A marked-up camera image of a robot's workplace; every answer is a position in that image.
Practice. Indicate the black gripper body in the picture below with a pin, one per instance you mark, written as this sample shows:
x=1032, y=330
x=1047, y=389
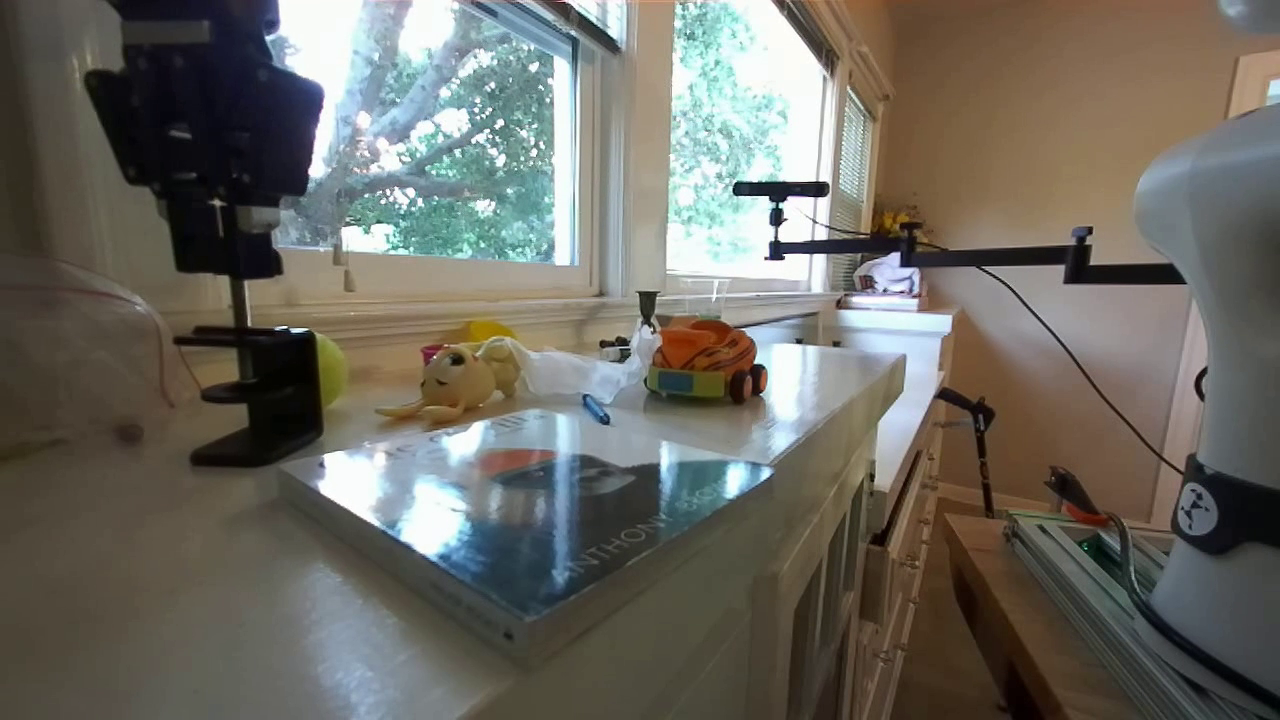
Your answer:
x=202, y=107

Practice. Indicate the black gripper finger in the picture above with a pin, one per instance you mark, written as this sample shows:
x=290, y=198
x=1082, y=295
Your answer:
x=255, y=247
x=193, y=237

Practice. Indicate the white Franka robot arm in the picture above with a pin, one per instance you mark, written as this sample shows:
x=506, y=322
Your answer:
x=1223, y=332

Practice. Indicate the yellow green tennis ball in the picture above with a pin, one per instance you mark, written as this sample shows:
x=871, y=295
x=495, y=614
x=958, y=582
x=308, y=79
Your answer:
x=335, y=368

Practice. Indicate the clear plastic bag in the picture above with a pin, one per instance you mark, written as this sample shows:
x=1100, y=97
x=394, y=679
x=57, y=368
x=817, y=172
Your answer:
x=74, y=363

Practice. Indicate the white framed glass window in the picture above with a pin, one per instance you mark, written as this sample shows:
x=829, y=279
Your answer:
x=742, y=122
x=452, y=146
x=859, y=161

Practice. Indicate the yellow white plush toy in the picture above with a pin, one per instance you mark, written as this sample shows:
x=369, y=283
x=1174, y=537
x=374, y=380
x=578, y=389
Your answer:
x=463, y=380

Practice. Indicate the white plastic bag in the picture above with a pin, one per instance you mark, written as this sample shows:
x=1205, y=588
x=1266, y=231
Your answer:
x=555, y=378

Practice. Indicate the window blind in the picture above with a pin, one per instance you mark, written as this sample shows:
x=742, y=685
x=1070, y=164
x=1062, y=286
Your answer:
x=544, y=22

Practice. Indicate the Anthony Browne picture book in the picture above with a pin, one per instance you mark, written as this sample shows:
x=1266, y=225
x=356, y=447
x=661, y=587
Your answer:
x=534, y=520

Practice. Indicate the orange yellow toy car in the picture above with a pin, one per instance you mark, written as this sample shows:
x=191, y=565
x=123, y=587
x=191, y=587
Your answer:
x=704, y=363

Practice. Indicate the white glass door cabinet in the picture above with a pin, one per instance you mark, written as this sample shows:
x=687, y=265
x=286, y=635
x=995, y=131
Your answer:
x=745, y=562

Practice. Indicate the white crumpled cloth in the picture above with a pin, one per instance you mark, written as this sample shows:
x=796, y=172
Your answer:
x=886, y=275

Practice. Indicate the yellow ornament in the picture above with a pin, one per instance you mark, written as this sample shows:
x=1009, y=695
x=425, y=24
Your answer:
x=896, y=222

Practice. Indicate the white drawer unit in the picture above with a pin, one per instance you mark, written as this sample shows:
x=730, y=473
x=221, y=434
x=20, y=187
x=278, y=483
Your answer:
x=906, y=443

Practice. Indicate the black tripod stand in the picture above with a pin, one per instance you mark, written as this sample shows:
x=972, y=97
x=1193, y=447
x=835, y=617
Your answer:
x=980, y=443

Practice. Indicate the wooden table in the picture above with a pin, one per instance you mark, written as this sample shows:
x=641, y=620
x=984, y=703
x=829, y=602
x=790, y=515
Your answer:
x=1014, y=602

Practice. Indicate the black power plug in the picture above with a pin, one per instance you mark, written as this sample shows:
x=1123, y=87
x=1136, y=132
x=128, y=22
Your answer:
x=1073, y=492

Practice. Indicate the metal robot mounting plate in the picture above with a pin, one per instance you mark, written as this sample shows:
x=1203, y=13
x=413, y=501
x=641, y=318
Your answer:
x=1082, y=587

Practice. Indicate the black stereo camera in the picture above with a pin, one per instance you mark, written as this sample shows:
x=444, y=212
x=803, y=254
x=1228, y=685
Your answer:
x=783, y=189

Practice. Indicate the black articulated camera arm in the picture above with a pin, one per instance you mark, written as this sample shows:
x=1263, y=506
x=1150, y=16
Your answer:
x=961, y=254

